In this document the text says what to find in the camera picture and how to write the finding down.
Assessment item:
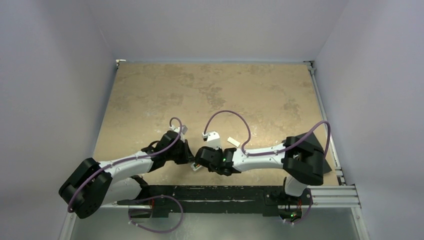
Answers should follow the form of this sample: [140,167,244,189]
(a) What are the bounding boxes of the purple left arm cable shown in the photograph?
[67,117,184,214]

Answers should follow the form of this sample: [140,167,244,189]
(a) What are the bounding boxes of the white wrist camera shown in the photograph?
[202,131,222,150]
[169,125,188,135]

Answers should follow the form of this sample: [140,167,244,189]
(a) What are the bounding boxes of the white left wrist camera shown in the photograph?
[169,125,188,135]

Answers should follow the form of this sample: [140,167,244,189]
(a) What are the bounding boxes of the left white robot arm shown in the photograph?
[58,130,194,219]

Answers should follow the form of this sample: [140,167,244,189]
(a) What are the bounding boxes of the white air conditioner remote control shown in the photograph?
[190,162,202,172]

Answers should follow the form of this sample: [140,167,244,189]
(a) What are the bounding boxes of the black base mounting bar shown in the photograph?
[145,184,289,219]

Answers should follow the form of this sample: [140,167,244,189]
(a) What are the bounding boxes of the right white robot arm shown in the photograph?
[194,131,331,204]

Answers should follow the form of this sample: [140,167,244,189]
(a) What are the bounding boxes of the black foam pad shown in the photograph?
[307,133,332,175]

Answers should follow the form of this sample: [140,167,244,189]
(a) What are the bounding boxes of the white battery compartment cover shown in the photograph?
[227,137,241,148]

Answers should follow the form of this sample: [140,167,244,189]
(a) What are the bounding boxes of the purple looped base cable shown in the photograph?
[127,194,185,235]

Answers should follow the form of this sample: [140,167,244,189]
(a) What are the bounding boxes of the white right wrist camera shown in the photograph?
[202,131,222,150]

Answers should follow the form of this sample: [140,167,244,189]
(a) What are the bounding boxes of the aluminium frame rail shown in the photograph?
[304,60,347,186]

